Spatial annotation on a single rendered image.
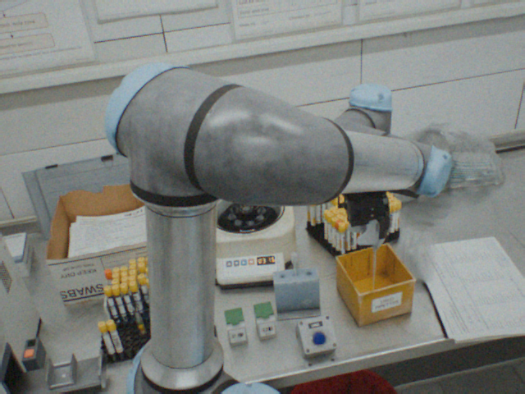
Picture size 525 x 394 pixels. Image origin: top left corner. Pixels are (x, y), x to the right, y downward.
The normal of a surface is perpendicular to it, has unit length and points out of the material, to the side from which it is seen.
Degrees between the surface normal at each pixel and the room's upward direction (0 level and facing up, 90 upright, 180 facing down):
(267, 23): 93
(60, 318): 0
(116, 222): 1
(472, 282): 1
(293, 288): 90
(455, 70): 90
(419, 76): 90
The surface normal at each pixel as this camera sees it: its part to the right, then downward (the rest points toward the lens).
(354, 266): 0.27, 0.53
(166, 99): -0.39, -0.37
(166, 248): -0.29, 0.45
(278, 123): 0.36, -0.40
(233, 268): -0.06, -0.50
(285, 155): 0.36, 0.18
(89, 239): -0.09, -0.82
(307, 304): 0.06, 0.57
